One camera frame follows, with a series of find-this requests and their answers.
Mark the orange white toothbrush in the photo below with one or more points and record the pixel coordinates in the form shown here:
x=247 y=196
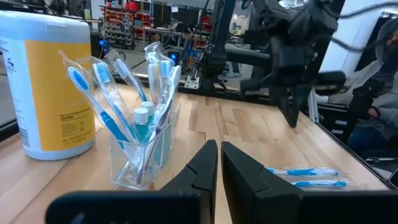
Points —
x=153 y=77

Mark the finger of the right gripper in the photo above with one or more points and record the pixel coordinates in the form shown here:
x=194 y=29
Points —
x=301 y=102
x=287 y=102

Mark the white metal bracket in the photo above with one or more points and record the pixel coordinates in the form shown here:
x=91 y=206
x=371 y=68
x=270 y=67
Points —
x=191 y=82

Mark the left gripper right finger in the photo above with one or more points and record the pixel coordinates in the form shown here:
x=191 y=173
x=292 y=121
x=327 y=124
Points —
x=264 y=205

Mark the dark desk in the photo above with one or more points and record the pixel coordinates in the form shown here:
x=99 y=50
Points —
x=248 y=54

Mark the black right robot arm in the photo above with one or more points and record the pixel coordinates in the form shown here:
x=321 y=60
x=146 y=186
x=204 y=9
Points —
x=224 y=31

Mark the person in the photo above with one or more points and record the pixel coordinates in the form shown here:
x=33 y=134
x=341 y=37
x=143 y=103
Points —
x=385 y=102

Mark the red parts bin shelf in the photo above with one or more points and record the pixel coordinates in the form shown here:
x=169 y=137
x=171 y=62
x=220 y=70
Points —
x=124 y=28

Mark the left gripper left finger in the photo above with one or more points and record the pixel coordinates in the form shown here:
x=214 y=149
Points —
x=186 y=205

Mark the yellow label wipes canister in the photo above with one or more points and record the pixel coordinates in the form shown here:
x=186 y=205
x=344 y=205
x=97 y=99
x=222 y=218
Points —
x=46 y=93

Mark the clear acrylic organizer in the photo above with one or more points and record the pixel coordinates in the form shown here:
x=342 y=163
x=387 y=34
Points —
x=124 y=174

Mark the blue-lit computer tower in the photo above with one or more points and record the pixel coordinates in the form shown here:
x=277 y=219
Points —
x=174 y=58

